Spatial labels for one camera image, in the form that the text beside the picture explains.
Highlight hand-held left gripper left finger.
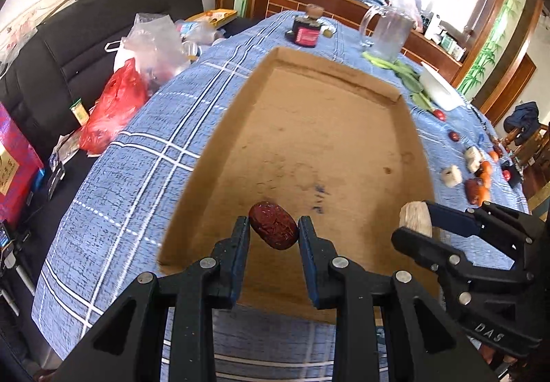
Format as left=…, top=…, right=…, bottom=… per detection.
left=52, top=216, right=251, bottom=382

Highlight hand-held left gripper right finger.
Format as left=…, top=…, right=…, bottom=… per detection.
left=298, top=216, right=499, bottom=382

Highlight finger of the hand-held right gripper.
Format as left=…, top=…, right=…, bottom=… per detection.
left=423, top=201, right=539, bottom=257
left=391, top=226, right=534, bottom=285

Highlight beige cake piece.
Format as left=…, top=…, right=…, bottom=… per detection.
left=399, top=202, right=434, bottom=242

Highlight wrinkled red date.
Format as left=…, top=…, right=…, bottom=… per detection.
left=248, top=202, right=299, bottom=251

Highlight shallow cardboard tray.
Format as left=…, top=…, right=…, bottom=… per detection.
left=158, top=46, right=441, bottom=325

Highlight white cake piece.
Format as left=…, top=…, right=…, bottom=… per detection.
left=464, top=146, right=483, bottom=173
left=442, top=165, right=463, bottom=187

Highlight small black box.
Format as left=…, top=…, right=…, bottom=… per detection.
left=500, top=159, right=523, bottom=189

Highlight wooden chair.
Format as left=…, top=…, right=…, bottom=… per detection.
left=498, top=124, right=550, bottom=194

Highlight dark blue jacket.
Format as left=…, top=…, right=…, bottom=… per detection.
left=504, top=102, right=540, bottom=142

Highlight white bowl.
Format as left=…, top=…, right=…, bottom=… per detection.
left=419, top=61, right=462, bottom=112

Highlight blue plaid tablecloth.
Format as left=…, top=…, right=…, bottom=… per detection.
left=32, top=9, right=530, bottom=382

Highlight brown wooden door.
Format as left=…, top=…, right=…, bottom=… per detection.
left=473, top=53, right=538, bottom=125

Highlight green vegetable leaves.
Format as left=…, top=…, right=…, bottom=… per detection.
left=363, top=51, right=435, bottom=112

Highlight white kitchen appliance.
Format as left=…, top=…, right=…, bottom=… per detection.
left=425, top=14, right=443, bottom=39

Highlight clear glass pitcher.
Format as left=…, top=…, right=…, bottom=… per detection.
left=360, top=4, right=415, bottom=62

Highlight red plastic bag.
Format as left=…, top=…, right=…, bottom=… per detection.
left=78, top=60, right=149, bottom=155

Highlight crumpled clear packaging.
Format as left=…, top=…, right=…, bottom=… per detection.
left=176, top=19, right=225, bottom=60

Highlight dark bottle with pink label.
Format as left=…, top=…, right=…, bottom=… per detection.
left=292, top=4, right=324, bottom=48

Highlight white plastic bag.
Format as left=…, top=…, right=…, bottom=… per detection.
left=105, top=41, right=138, bottom=82

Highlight clear plastic bag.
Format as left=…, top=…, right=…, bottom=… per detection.
left=122, top=13, right=192, bottom=86

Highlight pink gift box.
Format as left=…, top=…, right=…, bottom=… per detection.
left=0, top=103, right=45, bottom=228

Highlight yellow flat box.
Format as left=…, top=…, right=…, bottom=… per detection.
left=187, top=8, right=238, bottom=28

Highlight black sofa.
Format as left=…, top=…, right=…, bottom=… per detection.
left=0, top=0, right=259, bottom=366

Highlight camera tripod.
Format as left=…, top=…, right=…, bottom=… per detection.
left=0, top=223, right=37, bottom=314

